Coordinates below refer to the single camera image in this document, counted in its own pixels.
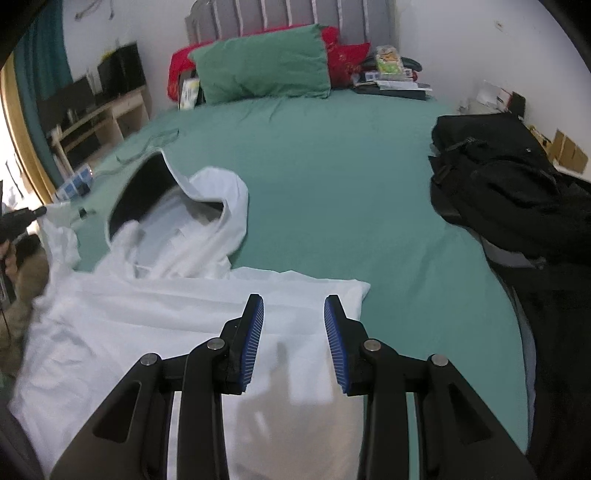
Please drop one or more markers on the blue white power strip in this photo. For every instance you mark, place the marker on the blue white power strip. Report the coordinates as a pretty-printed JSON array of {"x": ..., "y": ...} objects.
[{"x": 76, "y": 182}]

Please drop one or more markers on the grey padded headboard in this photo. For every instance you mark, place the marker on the grey padded headboard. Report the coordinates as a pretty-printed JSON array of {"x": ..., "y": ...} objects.
[{"x": 369, "y": 18}]

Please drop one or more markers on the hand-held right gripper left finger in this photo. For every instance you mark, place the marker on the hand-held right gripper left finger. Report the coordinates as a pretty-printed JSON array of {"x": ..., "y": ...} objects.
[{"x": 255, "y": 332}]

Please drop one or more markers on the bed with green sheet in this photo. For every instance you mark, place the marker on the bed with green sheet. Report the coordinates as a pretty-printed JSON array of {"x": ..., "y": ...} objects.
[{"x": 323, "y": 184}]

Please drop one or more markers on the stack of books and papers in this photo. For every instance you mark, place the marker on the stack of books and papers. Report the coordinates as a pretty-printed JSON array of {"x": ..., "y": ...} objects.
[{"x": 392, "y": 90}]

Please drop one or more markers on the cardboard box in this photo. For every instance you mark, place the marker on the cardboard box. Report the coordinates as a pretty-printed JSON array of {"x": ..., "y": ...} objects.
[{"x": 570, "y": 152}]

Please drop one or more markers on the yellow wooden frame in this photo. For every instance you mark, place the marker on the yellow wooden frame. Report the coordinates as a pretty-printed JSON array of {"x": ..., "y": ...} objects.
[{"x": 21, "y": 138}]

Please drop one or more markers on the white box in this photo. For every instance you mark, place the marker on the white box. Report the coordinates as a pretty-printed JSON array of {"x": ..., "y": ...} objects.
[{"x": 489, "y": 94}]

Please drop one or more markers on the teal curtain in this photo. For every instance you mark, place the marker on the teal curtain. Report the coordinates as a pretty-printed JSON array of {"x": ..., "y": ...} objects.
[{"x": 46, "y": 55}]

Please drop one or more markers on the white hoodie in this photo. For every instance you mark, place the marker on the white hoodie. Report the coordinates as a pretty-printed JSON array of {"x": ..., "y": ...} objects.
[{"x": 161, "y": 314}]

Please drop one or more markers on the wooden shelf with black monitors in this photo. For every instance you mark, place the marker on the wooden shelf with black monitors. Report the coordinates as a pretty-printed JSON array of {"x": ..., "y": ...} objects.
[{"x": 124, "y": 104}]

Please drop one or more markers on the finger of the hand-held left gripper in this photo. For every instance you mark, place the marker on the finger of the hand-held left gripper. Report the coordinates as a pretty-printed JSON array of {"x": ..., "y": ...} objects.
[{"x": 36, "y": 212}]

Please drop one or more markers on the green yellow snack packet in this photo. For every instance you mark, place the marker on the green yellow snack packet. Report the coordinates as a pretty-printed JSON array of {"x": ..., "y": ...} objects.
[{"x": 388, "y": 60}]

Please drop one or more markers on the grey garment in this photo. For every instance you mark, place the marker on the grey garment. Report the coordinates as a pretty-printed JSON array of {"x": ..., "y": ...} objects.
[{"x": 508, "y": 258}]

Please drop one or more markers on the red embroidered pillow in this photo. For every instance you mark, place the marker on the red embroidered pillow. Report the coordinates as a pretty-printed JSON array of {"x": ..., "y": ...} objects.
[{"x": 344, "y": 55}]

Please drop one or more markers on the black monitor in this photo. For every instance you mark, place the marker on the black monitor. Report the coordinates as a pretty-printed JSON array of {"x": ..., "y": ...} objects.
[
  {"x": 64, "y": 104},
  {"x": 122, "y": 67}
]

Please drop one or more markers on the person's left forearm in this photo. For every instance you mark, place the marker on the person's left forearm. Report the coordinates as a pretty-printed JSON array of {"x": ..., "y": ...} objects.
[{"x": 23, "y": 300}]

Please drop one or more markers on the white yellow packet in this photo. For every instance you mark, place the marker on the white yellow packet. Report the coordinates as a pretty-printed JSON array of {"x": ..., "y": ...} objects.
[{"x": 189, "y": 92}]

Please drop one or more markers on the green pillow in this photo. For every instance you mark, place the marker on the green pillow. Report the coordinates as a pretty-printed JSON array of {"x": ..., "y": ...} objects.
[{"x": 258, "y": 64}]

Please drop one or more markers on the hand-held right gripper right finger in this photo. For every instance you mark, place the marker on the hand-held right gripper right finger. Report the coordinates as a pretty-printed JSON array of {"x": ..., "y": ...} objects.
[{"x": 333, "y": 337}]

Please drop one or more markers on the pile of black clothes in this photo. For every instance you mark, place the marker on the pile of black clothes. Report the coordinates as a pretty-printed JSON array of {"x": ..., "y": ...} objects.
[{"x": 498, "y": 184}]

